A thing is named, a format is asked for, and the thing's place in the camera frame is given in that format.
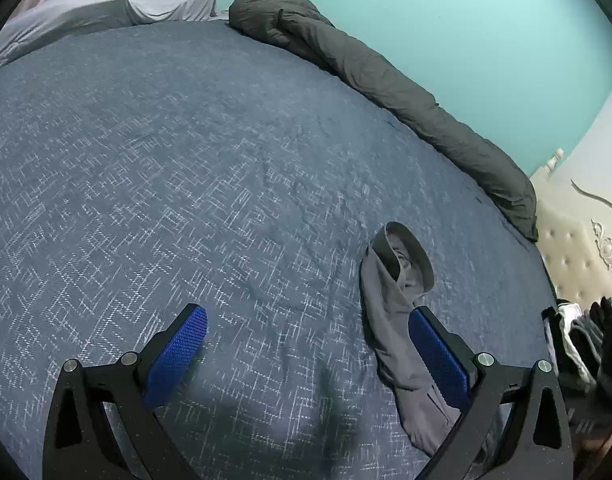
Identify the blue patterned bed cover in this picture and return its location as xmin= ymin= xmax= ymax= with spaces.
xmin=0 ymin=22 xmax=554 ymax=479

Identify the light grey bed sheet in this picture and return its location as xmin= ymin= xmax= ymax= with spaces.
xmin=0 ymin=0 xmax=228 ymax=68

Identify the dark grey rolled duvet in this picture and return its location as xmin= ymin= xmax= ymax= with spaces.
xmin=228 ymin=0 xmax=538 ymax=243

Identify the black white clothes pile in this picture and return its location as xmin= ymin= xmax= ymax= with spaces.
xmin=541 ymin=297 xmax=612 ymax=406

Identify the grey garment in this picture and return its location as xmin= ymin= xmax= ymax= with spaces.
xmin=360 ymin=221 xmax=460 ymax=456

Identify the cream tufted headboard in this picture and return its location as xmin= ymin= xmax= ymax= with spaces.
xmin=530 ymin=148 xmax=612 ymax=309

